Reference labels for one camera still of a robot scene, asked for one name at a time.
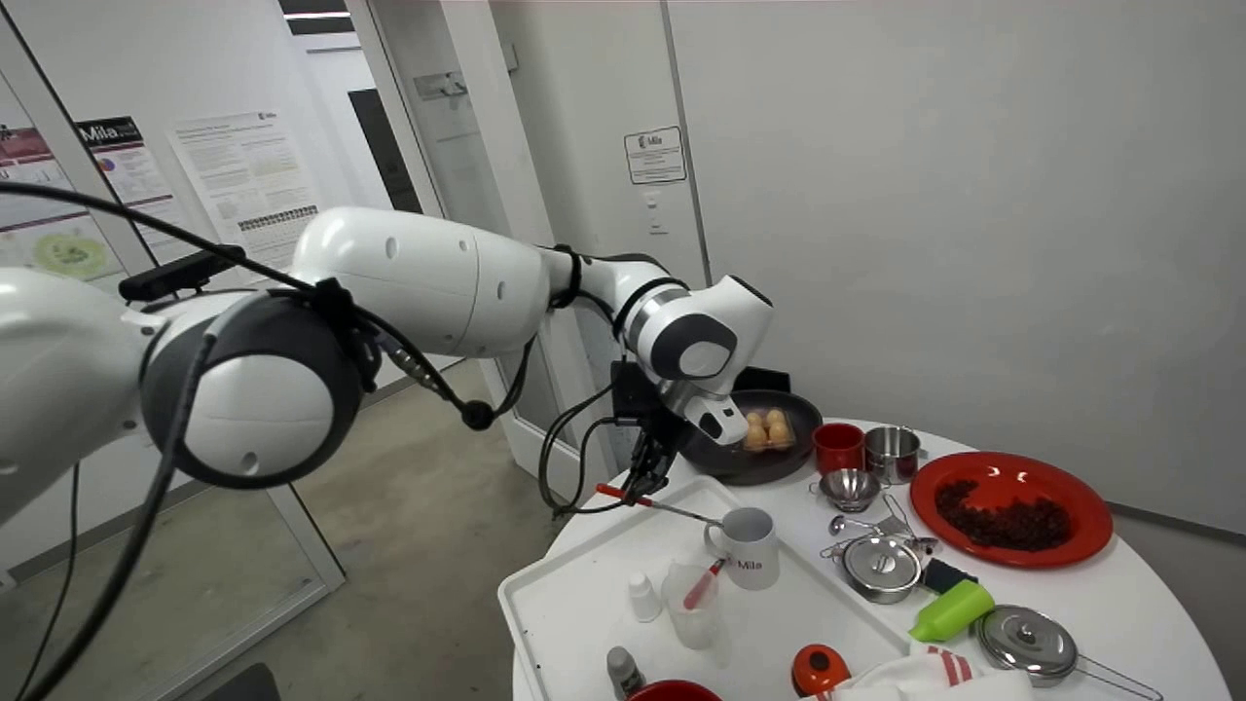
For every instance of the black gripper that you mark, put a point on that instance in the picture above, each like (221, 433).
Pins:
(658, 427)

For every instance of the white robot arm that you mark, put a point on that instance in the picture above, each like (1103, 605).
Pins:
(414, 276)

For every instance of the clear measuring cup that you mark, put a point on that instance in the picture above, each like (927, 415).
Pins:
(697, 624)

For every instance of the red cup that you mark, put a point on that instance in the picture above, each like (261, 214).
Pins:
(837, 448)

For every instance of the grey cylinder cup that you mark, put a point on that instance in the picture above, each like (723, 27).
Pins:
(623, 672)

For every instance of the steel cup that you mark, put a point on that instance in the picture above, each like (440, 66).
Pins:
(893, 453)

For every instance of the bread piece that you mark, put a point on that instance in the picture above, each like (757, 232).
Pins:
(754, 433)
(779, 427)

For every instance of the white mug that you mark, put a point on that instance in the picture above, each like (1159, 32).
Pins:
(749, 545)

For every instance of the small white bottle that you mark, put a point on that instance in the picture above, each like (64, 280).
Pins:
(645, 602)

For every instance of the black frying pan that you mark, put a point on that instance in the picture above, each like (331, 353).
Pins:
(779, 462)

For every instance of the black box behind pan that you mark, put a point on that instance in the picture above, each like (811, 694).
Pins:
(766, 378)

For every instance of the white plastic tray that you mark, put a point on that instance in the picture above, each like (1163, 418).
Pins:
(779, 624)

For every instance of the small steel bowl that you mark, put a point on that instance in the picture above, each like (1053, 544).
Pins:
(850, 488)

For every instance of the small metal utensil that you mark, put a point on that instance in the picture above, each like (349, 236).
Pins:
(890, 524)

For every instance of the steel pot with lid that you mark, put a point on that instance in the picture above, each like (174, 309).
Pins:
(883, 566)

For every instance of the red small bowl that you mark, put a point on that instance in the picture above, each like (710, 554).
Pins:
(820, 672)

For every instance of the red plate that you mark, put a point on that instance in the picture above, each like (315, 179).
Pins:
(966, 471)

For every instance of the green squeeze bottle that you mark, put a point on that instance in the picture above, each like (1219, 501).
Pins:
(950, 613)

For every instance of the white cloth with red stripes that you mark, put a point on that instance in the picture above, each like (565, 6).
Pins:
(919, 678)

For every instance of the dark beans pile on plate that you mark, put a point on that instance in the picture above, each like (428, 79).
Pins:
(1015, 520)

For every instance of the silver pot lid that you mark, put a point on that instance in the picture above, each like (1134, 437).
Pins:
(1027, 642)

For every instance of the white text poster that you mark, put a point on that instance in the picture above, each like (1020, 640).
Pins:
(245, 176)

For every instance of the poster with black header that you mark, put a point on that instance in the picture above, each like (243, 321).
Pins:
(121, 161)

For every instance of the green poster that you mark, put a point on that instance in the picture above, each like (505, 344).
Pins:
(71, 256)

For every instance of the poster with red picture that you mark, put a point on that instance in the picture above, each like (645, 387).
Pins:
(31, 176)

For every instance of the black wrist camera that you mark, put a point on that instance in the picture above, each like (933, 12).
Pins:
(629, 391)

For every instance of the small white wall sign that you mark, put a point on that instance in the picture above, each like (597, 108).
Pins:
(654, 158)

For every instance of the black stereo camera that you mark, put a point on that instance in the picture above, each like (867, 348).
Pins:
(182, 275)

